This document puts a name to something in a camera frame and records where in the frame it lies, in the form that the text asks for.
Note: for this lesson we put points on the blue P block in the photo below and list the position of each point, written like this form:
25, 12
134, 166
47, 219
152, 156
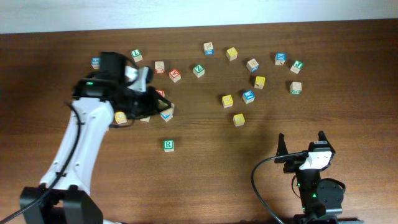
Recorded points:
168, 114

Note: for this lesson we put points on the blue side block far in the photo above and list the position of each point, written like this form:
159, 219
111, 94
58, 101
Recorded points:
208, 48

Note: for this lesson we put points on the green J block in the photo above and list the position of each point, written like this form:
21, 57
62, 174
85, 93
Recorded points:
296, 66

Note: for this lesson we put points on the red side plain block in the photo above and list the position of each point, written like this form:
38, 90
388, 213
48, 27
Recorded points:
159, 67

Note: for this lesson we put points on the yellow C block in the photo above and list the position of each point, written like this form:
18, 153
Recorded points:
120, 117

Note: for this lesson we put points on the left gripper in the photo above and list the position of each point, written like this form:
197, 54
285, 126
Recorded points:
150, 106

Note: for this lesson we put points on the yellow block pencil side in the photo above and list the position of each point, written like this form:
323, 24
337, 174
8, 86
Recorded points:
259, 82

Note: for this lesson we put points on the green Z block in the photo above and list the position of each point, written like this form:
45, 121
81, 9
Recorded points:
199, 70

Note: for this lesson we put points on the yellow S block near right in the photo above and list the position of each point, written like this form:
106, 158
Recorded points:
238, 120

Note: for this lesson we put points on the yellow umbrella block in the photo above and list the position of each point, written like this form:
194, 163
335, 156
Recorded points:
227, 101

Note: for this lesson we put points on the green L block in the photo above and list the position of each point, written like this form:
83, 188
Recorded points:
136, 55

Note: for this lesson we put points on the red A block centre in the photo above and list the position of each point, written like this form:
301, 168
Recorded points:
175, 75

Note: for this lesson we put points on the blue X block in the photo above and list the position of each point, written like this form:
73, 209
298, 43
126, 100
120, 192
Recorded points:
280, 58

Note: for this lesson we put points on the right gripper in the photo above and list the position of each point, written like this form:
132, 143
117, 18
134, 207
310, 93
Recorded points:
293, 164

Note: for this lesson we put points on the yellow top block far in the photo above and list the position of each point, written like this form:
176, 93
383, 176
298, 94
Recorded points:
231, 54

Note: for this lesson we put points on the red Q block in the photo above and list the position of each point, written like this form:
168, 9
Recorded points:
161, 92

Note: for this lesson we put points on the green r block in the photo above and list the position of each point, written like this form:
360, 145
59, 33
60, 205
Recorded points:
168, 145
296, 88

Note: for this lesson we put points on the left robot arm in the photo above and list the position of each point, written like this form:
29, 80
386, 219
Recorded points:
63, 195

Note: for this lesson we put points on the blue D block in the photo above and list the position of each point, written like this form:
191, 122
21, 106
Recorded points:
252, 65

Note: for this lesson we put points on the green V block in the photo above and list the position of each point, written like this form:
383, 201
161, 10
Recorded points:
146, 119

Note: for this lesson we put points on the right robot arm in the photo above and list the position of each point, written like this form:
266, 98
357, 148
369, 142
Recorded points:
321, 198

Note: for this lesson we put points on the blue S block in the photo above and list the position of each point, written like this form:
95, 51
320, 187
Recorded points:
95, 62

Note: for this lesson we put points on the blue I block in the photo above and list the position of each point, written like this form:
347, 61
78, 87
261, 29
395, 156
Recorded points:
248, 96

